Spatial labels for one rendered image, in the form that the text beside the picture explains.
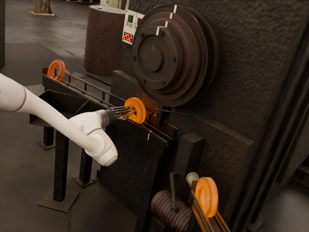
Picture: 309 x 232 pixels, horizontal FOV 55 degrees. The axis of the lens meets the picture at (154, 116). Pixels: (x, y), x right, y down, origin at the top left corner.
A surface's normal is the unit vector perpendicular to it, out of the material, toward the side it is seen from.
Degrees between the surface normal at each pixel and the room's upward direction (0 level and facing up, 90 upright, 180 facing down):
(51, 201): 0
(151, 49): 90
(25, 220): 0
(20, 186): 0
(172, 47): 90
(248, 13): 90
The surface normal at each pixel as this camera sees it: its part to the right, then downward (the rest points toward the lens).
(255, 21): -0.69, 0.20
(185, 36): 0.22, -0.26
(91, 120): 0.48, -0.59
